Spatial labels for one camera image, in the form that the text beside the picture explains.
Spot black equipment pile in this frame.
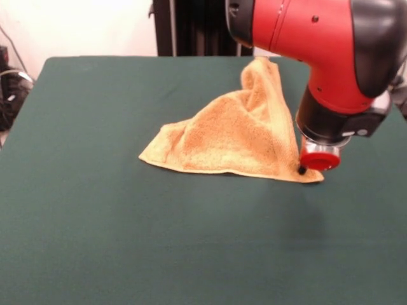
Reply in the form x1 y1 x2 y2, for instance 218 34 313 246
0 46 34 131

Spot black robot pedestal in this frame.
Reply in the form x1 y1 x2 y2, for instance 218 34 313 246
148 0 255 57

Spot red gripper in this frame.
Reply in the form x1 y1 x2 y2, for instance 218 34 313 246
297 151 340 175

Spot black floor device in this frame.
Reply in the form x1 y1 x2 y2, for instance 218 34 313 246
390 79 407 120

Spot tan terry towel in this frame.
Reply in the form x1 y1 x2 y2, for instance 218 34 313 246
138 57 325 184

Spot dark green table cloth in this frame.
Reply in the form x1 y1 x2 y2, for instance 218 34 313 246
0 55 407 305

